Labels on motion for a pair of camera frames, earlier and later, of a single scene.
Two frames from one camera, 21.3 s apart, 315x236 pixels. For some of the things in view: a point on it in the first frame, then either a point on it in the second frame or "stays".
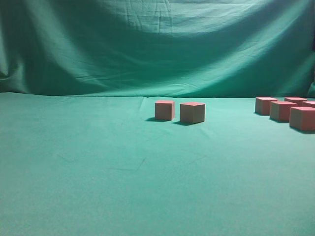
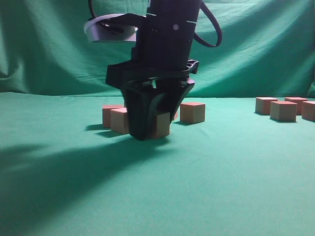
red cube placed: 192,112 stays
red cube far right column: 296,100 stays
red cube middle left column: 280,110 stays
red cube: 302,118 to 162,124
